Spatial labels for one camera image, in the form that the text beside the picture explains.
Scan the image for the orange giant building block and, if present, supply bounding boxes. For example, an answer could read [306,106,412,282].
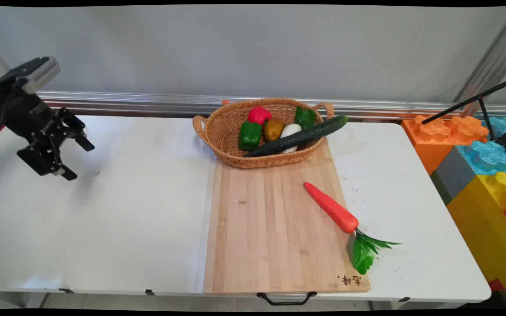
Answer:
[401,115,490,175]

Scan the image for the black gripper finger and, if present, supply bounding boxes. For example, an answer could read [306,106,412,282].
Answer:
[16,136,78,181]
[55,108,96,152]

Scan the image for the black table carry handle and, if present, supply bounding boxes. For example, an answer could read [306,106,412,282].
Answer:
[257,291,318,306]

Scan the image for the grey giant building block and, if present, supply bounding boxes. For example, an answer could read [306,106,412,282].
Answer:
[430,147,477,205]

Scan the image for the green leafy toy vegetable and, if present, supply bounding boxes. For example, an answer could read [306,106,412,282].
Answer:
[295,106,318,130]

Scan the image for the black tripod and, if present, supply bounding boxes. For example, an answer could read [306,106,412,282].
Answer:
[421,75,506,149]

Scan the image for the green toy pepper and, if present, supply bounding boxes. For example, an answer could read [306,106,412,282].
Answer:
[238,121,263,151]

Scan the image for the aluminium table rail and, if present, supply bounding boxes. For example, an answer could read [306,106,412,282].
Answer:
[38,91,506,120]

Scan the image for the red toy pepper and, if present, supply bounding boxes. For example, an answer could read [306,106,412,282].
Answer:
[247,106,273,126]

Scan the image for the brown toy potato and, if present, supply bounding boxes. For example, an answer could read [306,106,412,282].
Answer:
[264,117,286,142]

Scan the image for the wooden cutting board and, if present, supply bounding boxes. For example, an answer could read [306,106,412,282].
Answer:
[203,136,371,294]

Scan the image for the yellow giant building block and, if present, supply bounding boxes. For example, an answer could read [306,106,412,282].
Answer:
[446,171,506,309]

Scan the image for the white toy vegetable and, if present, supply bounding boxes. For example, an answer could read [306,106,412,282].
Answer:
[280,123,302,153]

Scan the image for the woven wicker basket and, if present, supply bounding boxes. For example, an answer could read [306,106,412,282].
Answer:
[192,97,335,169]

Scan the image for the dark green toy cucumber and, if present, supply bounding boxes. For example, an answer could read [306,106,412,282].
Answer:
[242,115,348,158]

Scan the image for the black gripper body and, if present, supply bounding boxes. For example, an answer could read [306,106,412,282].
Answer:
[2,90,67,147]

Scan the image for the blue giant building block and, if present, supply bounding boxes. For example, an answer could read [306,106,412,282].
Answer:
[455,116,506,176]

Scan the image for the orange toy carrot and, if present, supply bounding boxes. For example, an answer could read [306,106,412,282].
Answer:
[304,182,402,275]

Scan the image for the aluminium diagonal frame post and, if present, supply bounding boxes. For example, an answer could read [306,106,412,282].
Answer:
[454,7,506,106]

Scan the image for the silver black wrist camera box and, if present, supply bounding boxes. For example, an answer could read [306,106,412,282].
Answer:
[0,56,61,110]

